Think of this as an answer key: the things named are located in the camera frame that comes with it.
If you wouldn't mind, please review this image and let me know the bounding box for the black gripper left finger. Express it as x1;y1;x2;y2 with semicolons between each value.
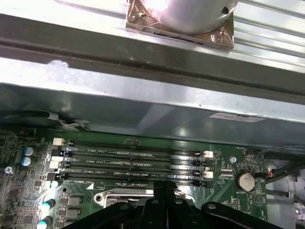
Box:
68;180;169;229

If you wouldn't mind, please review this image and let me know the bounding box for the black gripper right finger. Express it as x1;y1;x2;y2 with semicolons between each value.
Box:
164;180;283;229

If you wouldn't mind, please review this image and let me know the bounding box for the black RAM slot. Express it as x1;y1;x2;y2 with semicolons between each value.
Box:
49;156;214;179
47;172;212;189
51;148;212;168
53;137;214;158

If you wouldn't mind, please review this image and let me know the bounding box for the CPU socket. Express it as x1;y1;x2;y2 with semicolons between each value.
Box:
94;187;200;212

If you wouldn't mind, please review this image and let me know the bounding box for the green motherboard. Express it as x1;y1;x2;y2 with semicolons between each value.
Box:
0;126;268;229

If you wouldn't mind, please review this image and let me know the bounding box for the silver coin battery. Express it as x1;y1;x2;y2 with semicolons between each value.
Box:
235;170;256;192

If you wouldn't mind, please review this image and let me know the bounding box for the white label sticker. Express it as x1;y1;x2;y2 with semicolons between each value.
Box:
209;113;265;124

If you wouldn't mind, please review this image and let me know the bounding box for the black and grey PC case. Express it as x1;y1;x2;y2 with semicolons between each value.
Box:
0;13;305;229

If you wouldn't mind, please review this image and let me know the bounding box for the black cable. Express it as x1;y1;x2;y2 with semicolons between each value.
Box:
264;162;305;185

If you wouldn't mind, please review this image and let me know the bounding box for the grey white wire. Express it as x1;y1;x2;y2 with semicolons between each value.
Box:
58;120;92;131

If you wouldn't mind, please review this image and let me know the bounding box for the grey cable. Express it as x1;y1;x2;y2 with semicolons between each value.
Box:
256;145;305;157

